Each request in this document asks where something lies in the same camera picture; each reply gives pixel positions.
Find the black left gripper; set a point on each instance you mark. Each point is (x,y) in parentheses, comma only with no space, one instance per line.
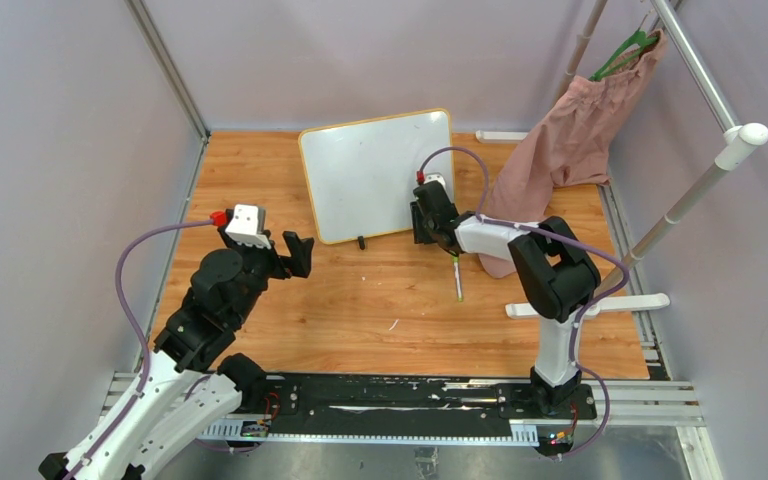
(300,250)

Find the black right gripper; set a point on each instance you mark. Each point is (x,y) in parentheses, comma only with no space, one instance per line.
(421,235)

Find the white green marker pen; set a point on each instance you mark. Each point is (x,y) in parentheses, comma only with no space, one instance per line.
(457,279)

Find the yellow-framed whiteboard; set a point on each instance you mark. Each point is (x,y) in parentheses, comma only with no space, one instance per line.
(360,175)

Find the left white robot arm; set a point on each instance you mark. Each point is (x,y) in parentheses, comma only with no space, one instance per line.
(187,382)

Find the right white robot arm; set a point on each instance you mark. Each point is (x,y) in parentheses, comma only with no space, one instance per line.
(557,275)

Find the pink cloth shorts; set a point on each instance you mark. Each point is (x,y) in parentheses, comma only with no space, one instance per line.
(570,145)

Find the green clothes hanger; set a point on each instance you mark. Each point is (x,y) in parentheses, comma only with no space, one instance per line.
(628,52)

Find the white metal clothes rack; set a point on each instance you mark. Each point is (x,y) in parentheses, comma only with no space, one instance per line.
(714,262)

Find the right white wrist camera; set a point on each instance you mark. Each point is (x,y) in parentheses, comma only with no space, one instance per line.
(436,180)

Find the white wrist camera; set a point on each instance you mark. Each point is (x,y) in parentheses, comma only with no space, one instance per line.
(436,180)
(246,227)

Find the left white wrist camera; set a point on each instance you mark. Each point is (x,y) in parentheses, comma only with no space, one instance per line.
(246,227)

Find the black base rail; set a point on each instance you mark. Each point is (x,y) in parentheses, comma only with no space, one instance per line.
(406,410)

